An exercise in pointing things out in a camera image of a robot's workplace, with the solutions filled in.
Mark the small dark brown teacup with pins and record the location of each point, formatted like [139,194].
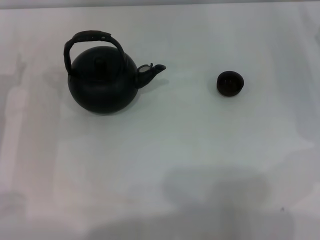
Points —
[230,83]

